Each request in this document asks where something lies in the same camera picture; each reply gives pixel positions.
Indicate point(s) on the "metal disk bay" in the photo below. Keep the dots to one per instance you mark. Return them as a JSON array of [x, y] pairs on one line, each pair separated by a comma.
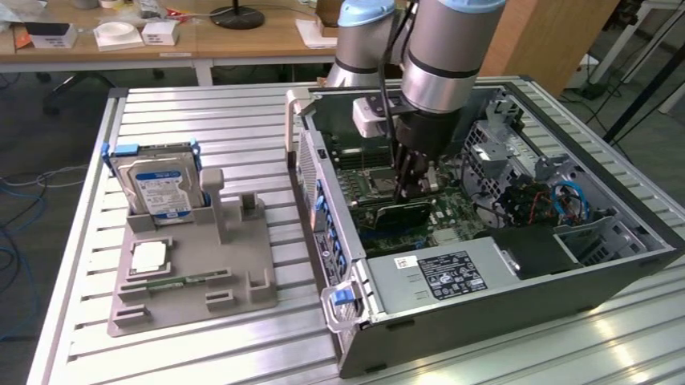
[[606, 240]]

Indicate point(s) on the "hard disk with blue bracket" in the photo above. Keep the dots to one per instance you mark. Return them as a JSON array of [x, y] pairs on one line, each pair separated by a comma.
[[158, 188]]

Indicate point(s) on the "white-latched RAM slot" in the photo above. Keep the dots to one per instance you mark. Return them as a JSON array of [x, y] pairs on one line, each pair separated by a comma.
[[364, 205], [364, 148], [364, 158]]

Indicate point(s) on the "black open PC case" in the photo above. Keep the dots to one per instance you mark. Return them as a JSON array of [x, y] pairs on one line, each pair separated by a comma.
[[481, 329]]

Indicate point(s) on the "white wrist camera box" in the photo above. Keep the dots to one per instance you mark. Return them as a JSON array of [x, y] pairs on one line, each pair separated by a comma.
[[369, 120]]

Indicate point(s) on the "black lamp base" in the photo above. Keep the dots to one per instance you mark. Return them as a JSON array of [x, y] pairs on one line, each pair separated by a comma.
[[237, 19]]

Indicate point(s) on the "grey power supply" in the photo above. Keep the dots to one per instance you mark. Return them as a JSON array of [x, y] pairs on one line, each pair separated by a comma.
[[401, 288]]

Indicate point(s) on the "white round-hollow box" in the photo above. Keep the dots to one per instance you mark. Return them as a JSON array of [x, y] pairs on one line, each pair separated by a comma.
[[118, 36]]

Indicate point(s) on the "white paper stack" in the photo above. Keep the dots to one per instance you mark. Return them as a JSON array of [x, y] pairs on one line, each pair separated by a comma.
[[313, 38]]

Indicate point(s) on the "wooden desk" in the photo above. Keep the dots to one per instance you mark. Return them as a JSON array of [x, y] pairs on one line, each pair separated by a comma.
[[241, 44]]

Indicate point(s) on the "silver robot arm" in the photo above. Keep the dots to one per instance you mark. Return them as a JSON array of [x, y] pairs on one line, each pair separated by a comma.
[[444, 60]]

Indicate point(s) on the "metal socket cover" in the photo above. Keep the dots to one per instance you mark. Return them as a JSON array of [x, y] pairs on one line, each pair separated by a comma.
[[433, 180]]

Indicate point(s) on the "silver chipset heatsink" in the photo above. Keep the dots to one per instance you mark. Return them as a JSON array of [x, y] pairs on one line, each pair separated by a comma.
[[447, 236]]

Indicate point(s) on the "black office chair base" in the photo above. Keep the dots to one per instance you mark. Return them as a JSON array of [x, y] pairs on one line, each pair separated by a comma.
[[59, 86]]

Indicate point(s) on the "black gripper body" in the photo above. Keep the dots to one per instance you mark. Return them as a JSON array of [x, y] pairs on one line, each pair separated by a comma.
[[428, 132]]

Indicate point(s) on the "black-latched RAM slot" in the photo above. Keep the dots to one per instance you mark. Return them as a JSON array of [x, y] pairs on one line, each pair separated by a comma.
[[364, 153], [369, 199], [364, 163]]

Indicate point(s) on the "green motherboard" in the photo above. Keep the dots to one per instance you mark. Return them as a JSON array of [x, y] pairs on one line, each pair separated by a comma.
[[455, 218]]

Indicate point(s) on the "CPU socket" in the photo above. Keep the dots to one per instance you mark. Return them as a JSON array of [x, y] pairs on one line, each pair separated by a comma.
[[381, 182]]

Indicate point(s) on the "black and white box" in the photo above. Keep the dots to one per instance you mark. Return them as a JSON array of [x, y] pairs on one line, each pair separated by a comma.
[[51, 38]]

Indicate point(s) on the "silver CPU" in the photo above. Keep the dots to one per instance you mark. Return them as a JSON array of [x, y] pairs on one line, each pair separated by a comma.
[[149, 256]]

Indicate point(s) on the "metal drive cage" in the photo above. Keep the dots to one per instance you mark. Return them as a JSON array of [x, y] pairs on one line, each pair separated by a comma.
[[492, 152]]

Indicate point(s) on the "green RAM stick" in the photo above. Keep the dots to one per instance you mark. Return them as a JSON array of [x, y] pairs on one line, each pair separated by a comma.
[[177, 280]]

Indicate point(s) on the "wooden cabinet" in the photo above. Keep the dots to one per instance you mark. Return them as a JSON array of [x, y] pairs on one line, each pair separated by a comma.
[[552, 40]]

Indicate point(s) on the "grey parts rack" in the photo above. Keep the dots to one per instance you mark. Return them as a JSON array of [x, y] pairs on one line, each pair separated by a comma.
[[188, 305]]

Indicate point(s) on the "green NVIDIA graphics card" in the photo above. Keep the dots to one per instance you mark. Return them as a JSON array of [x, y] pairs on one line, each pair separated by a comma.
[[404, 216]]

